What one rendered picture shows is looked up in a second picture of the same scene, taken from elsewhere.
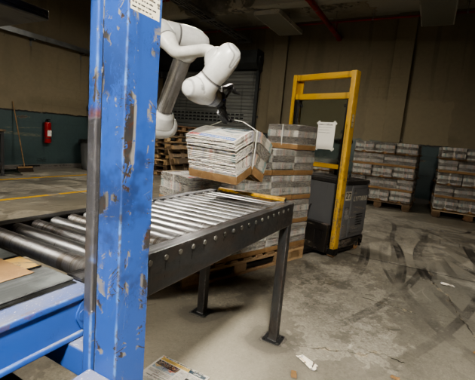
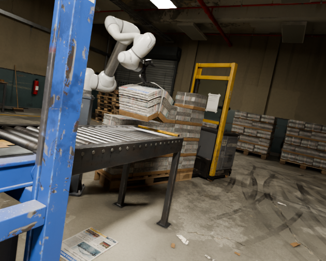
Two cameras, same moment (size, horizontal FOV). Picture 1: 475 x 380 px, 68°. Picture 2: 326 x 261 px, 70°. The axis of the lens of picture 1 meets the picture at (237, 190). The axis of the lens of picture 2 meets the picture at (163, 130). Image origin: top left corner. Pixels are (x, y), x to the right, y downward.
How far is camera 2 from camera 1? 17 cm
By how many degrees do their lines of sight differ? 2
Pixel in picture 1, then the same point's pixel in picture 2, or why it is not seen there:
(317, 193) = (204, 139)
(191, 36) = (128, 28)
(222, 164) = (139, 108)
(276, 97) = (187, 78)
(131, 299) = (63, 159)
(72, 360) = (26, 198)
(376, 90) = (251, 80)
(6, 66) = (13, 42)
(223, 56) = (144, 40)
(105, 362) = (43, 194)
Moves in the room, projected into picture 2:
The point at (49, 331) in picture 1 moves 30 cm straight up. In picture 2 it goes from (13, 177) to (24, 81)
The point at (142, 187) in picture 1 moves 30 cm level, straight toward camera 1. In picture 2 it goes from (75, 95) to (57, 96)
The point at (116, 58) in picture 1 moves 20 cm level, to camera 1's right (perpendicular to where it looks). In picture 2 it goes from (67, 19) to (139, 32)
